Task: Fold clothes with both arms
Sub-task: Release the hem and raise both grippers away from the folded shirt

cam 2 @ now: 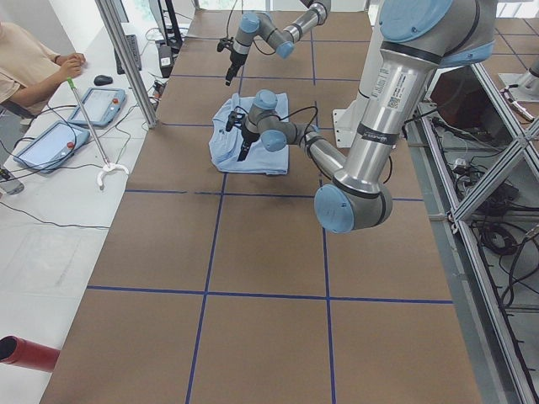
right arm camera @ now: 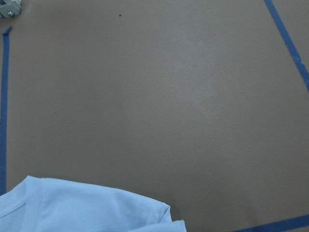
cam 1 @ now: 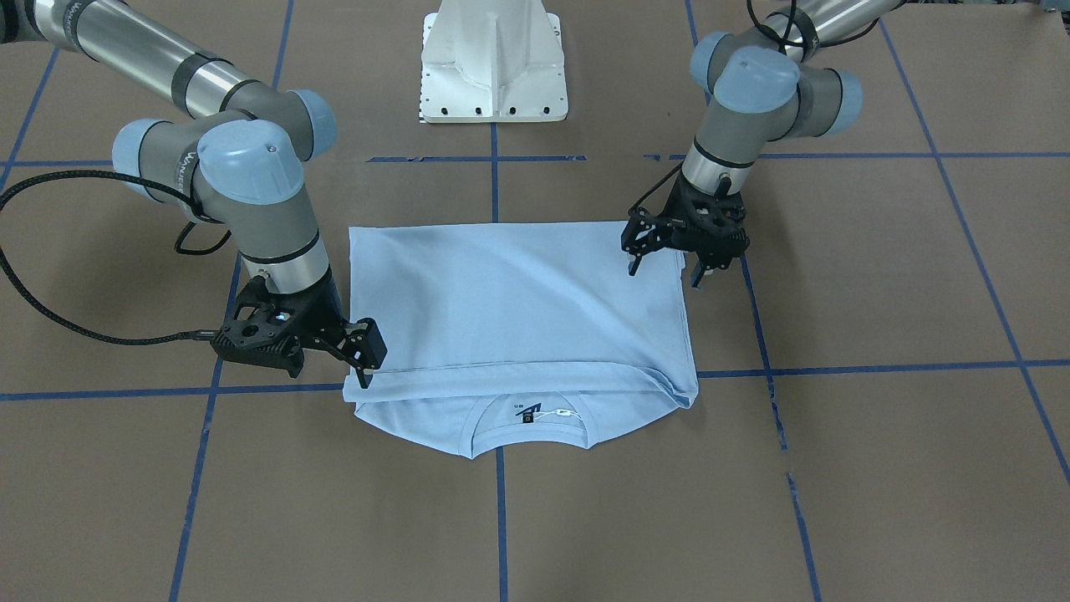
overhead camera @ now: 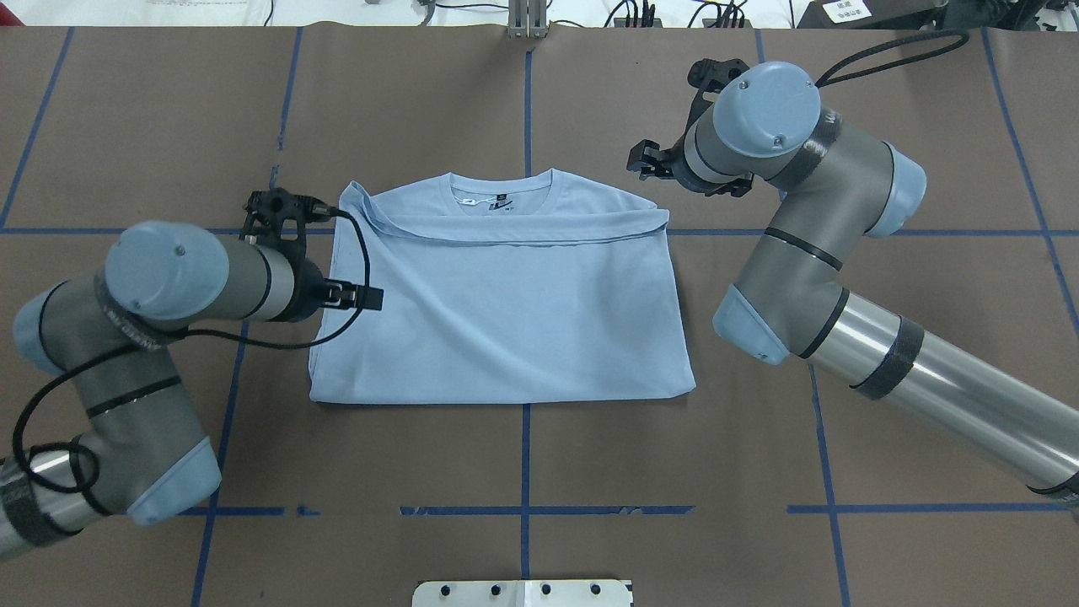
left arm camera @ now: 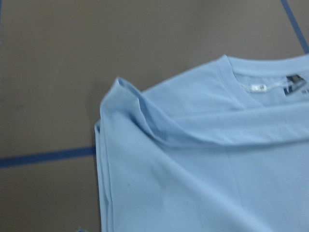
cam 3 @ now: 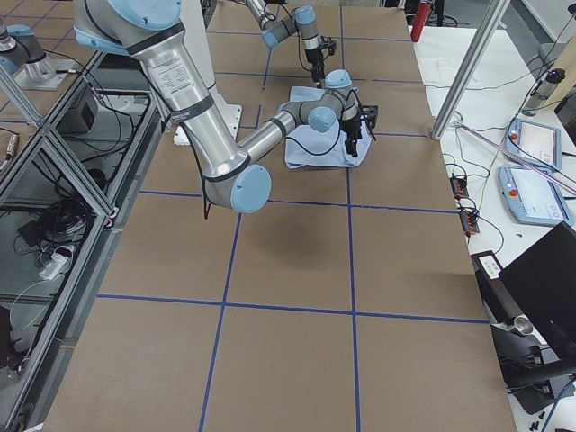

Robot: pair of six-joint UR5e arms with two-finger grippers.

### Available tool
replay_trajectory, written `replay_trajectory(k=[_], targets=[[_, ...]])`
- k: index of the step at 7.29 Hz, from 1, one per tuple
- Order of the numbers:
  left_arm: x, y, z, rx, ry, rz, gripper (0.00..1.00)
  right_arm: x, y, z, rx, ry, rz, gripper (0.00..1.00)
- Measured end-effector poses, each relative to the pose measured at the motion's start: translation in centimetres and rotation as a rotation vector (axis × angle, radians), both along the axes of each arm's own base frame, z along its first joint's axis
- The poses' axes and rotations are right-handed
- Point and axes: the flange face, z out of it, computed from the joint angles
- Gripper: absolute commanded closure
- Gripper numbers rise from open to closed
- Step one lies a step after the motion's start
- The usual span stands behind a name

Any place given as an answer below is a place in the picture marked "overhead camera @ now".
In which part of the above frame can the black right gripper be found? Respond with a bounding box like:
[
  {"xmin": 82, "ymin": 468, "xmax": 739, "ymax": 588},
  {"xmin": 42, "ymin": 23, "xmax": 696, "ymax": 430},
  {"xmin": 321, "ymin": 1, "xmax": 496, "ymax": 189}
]
[{"xmin": 625, "ymin": 126, "xmax": 753, "ymax": 197}]

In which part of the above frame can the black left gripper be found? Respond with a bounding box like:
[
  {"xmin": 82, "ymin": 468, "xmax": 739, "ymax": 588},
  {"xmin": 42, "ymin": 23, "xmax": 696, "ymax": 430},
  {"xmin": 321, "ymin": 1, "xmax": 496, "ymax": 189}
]
[{"xmin": 282, "ymin": 256, "xmax": 384, "ymax": 323}]

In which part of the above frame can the light blue t-shirt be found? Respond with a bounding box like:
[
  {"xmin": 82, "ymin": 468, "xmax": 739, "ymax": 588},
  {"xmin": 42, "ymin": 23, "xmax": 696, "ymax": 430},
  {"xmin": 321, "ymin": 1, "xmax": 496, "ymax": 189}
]
[{"xmin": 309, "ymin": 169, "xmax": 696, "ymax": 405}]

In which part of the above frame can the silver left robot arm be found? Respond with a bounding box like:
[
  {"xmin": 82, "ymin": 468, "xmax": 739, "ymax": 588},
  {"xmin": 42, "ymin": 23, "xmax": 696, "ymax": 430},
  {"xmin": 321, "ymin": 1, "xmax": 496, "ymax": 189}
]
[{"xmin": 3, "ymin": 222, "xmax": 383, "ymax": 560}]

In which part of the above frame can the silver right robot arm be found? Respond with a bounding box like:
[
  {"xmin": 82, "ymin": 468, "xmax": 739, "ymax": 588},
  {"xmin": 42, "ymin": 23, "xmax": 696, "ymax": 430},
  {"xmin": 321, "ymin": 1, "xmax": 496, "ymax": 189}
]
[{"xmin": 625, "ymin": 59, "xmax": 1078, "ymax": 514}]

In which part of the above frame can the black box with label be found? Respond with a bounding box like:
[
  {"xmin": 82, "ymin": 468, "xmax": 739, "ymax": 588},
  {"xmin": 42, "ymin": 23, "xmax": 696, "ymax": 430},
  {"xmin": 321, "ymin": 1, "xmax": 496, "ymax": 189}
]
[{"xmin": 795, "ymin": 1, "xmax": 950, "ymax": 30}]

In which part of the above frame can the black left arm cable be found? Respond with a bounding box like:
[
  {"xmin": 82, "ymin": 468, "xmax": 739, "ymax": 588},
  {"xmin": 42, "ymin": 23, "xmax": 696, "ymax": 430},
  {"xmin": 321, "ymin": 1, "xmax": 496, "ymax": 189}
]
[{"xmin": 12, "ymin": 201, "xmax": 372, "ymax": 518}]

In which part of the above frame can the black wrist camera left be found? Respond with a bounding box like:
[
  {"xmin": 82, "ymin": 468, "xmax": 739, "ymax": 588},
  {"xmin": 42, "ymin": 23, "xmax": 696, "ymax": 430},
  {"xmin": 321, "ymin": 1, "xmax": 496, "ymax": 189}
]
[{"xmin": 240, "ymin": 188, "xmax": 336, "ymax": 254}]

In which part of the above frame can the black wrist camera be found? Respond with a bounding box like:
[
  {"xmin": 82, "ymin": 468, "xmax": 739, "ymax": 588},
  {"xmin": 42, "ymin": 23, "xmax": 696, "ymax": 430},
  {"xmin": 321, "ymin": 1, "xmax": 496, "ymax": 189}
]
[
  {"xmin": 240, "ymin": 188, "xmax": 336, "ymax": 254},
  {"xmin": 685, "ymin": 58, "xmax": 750, "ymax": 128}
]

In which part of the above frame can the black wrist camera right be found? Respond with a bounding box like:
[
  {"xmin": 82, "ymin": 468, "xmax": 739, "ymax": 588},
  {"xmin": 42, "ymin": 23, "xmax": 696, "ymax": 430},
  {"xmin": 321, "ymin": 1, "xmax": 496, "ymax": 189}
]
[{"xmin": 685, "ymin": 58, "xmax": 750, "ymax": 128}]

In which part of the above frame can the aluminium frame post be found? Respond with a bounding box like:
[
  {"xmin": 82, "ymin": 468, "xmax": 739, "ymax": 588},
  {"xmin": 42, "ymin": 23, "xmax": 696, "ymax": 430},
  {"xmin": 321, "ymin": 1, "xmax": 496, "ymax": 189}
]
[{"xmin": 506, "ymin": 0, "xmax": 550, "ymax": 40}]

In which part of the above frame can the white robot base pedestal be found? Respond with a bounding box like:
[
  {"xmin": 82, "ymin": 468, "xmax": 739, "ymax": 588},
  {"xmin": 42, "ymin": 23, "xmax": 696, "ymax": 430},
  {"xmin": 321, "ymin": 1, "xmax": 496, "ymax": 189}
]
[{"xmin": 411, "ymin": 579, "xmax": 636, "ymax": 606}]

